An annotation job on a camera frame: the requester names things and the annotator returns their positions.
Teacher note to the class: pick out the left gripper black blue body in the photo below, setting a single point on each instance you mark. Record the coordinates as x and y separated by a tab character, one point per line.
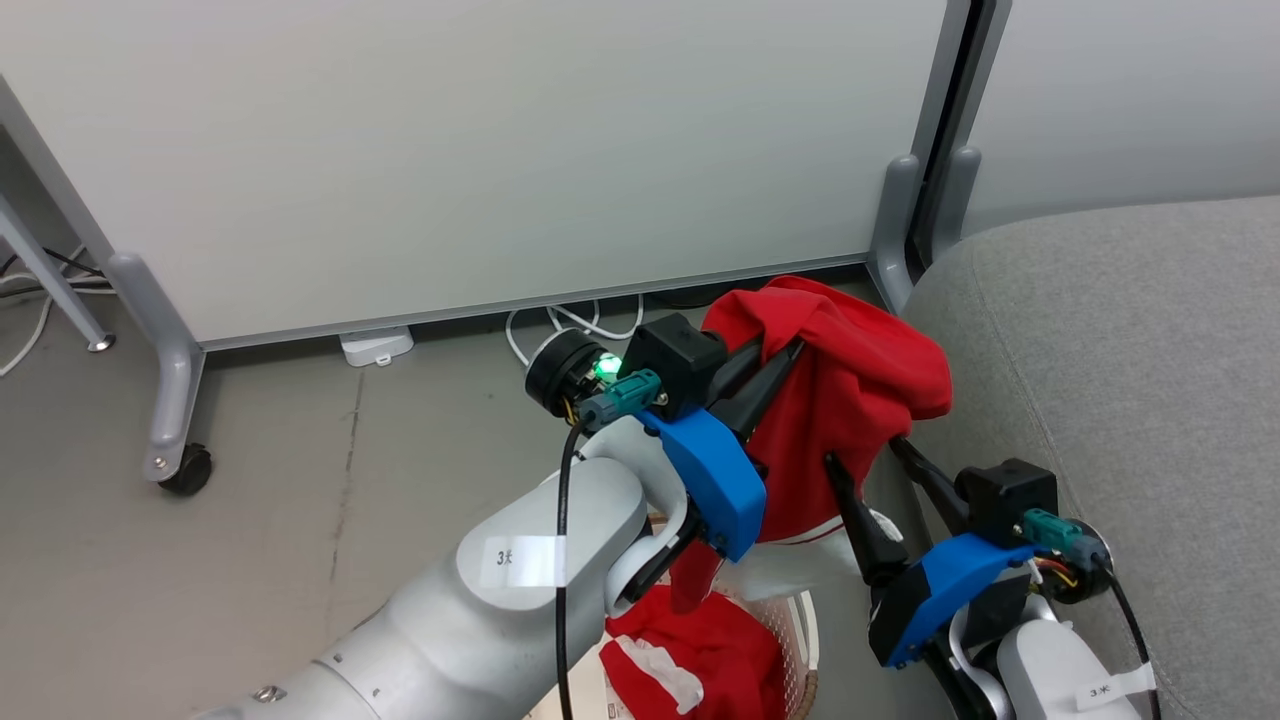
700	470

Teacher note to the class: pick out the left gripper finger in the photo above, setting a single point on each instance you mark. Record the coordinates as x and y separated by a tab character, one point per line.
765	390
738	365

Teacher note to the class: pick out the right gripper black blue body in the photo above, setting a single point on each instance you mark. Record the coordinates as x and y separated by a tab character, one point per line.
950	585

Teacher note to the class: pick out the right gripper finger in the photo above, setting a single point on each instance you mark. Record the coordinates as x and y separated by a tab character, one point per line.
935	482
875	545

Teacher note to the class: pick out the red garment with white trim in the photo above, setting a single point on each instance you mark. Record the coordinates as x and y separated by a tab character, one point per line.
850	370

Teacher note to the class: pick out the red garment with white patch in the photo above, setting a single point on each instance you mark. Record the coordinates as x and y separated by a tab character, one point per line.
730	640

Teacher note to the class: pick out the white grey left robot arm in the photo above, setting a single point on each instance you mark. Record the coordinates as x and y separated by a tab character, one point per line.
450	620

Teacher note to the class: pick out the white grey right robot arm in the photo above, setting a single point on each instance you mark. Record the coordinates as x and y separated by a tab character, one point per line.
1045	670

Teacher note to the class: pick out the grey fabric sofa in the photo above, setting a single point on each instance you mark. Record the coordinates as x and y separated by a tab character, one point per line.
1130	380

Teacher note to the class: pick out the large white partition panel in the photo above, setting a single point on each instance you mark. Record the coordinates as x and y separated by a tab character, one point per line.
500	150

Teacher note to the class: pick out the white power adapter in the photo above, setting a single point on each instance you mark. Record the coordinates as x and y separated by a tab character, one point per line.
375	346

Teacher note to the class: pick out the narrow white partition panel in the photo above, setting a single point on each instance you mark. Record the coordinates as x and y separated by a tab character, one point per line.
1120	100

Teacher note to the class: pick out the black caster wheel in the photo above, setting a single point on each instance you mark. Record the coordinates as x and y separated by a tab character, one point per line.
192	472

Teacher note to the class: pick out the grey partition foot with caster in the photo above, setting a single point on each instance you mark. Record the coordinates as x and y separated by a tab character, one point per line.
172	390

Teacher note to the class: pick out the grey slanted leg round foot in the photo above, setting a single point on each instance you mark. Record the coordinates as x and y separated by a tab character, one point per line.
50	275

